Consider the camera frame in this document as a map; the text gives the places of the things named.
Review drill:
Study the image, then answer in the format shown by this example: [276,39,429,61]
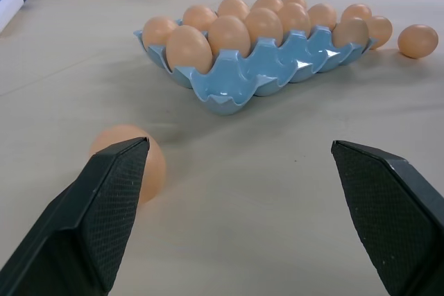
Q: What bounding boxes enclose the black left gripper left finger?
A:
[0,136,151,296]

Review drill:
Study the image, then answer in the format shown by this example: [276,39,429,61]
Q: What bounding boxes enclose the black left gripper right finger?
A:
[330,139,444,296]

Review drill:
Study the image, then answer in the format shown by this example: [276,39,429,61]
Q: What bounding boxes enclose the light blue egg tray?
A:
[133,18,375,116]

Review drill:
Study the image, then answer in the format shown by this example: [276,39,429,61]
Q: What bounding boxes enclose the white and blue box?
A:
[0,0,28,34]

